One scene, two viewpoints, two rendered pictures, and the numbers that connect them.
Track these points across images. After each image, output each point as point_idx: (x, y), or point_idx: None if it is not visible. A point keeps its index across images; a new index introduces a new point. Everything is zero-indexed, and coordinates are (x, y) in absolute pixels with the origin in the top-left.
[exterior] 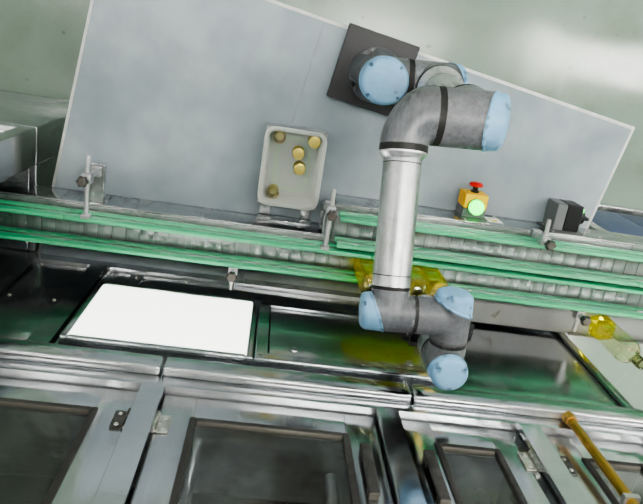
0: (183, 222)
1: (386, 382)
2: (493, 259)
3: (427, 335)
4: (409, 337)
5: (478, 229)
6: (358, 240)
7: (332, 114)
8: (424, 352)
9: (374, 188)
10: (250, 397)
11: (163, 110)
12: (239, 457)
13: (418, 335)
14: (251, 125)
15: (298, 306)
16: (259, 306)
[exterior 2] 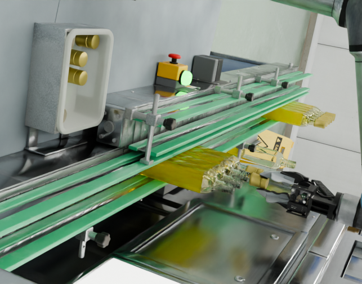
0: (6, 198)
1: (307, 260)
2: (207, 121)
3: (352, 203)
4: (329, 212)
5: (196, 98)
6: (146, 142)
7: (86, 3)
8: None
9: (111, 80)
10: None
11: None
12: None
13: (328, 207)
14: (19, 30)
15: (140, 237)
16: (129, 258)
